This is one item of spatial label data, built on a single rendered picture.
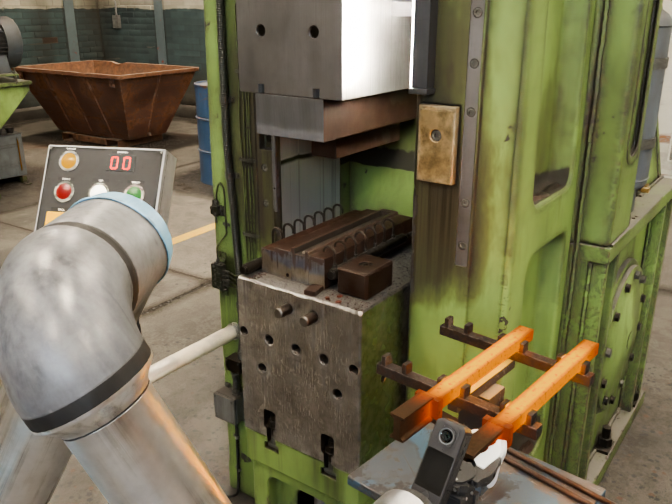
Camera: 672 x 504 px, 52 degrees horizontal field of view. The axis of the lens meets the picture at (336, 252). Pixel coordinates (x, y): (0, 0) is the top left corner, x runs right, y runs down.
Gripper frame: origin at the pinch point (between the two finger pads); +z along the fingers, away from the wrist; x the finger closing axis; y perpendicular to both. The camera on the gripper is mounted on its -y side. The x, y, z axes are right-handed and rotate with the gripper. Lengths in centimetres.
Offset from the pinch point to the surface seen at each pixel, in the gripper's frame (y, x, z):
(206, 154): 67, -447, 303
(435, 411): 0.4, -10.1, 0.9
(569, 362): -0.9, 0.4, 27.9
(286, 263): 0, -74, 31
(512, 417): -0.9, 0.9, 5.5
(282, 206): -9, -90, 46
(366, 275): -2, -50, 34
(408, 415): -2.0, -10.6, -5.9
